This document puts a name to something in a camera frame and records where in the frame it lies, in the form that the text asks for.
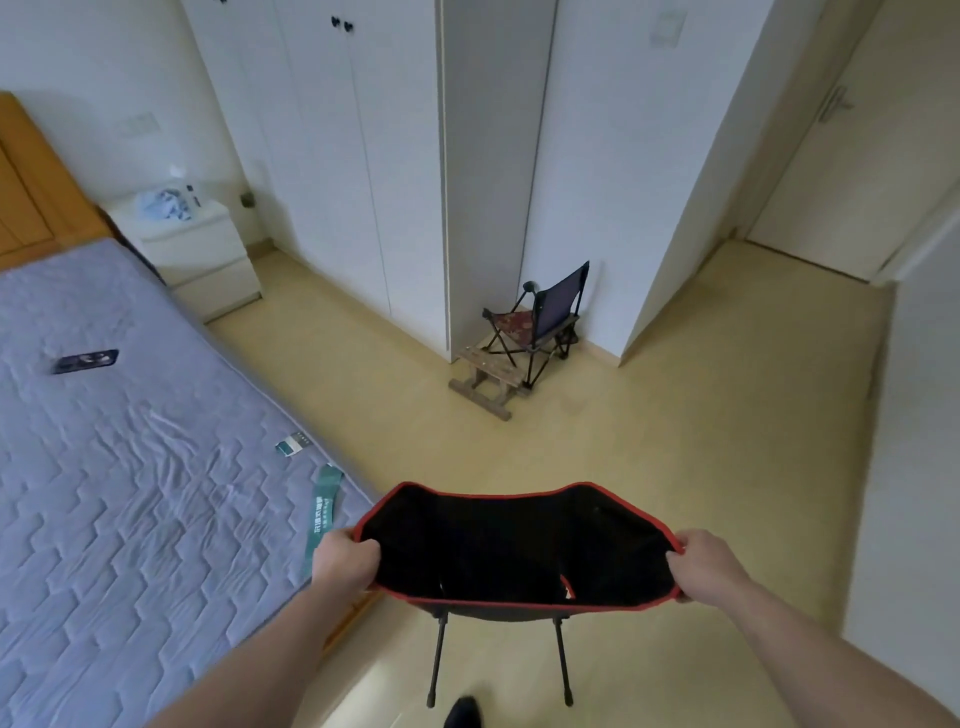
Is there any white wardrobe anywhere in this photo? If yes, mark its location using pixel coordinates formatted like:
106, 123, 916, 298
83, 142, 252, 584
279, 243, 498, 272
179, 0, 560, 365

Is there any person's left hand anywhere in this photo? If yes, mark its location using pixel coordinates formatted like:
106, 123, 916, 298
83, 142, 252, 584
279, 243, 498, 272
311, 527, 382, 594

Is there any green mattress strap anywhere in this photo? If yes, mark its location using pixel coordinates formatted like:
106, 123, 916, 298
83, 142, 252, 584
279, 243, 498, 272
302, 463, 345, 583

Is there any silver door handle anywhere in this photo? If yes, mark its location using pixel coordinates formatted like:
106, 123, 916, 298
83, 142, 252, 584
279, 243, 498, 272
817, 84, 855, 124

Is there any white wall switch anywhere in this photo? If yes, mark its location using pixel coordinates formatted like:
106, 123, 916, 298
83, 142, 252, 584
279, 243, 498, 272
648, 8, 688, 50

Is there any black phone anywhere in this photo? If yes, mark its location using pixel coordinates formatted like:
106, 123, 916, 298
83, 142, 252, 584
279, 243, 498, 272
50, 348, 120, 376

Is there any small wooden stool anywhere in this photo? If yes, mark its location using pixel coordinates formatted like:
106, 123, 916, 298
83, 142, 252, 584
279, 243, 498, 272
448, 344, 530, 423

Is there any wooden bed frame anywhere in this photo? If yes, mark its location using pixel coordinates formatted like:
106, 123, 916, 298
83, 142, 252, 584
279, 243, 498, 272
0, 89, 384, 661

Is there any black red-trimmed camp chair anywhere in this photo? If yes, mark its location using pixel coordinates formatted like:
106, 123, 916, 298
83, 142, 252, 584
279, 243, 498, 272
350, 480, 688, 710

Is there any floral folding chair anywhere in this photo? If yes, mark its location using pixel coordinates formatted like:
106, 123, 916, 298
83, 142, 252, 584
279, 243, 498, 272
479, 260, 592, 391

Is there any light blue cloth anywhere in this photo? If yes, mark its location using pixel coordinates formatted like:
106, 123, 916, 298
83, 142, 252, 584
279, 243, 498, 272
137, 188, 195, 223

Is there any white nightstand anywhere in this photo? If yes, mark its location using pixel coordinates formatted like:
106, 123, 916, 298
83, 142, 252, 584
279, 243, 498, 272
101, 196, 264, 325

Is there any person's right hand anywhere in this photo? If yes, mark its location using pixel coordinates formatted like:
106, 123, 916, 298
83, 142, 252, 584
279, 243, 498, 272
665, 528, 751, 609

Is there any person's right forearm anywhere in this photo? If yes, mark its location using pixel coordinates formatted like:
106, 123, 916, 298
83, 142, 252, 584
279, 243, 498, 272
723, 581, 960, 728

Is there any person's left forearm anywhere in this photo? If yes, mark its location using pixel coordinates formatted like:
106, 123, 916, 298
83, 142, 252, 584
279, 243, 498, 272
146, 577, 361, 728

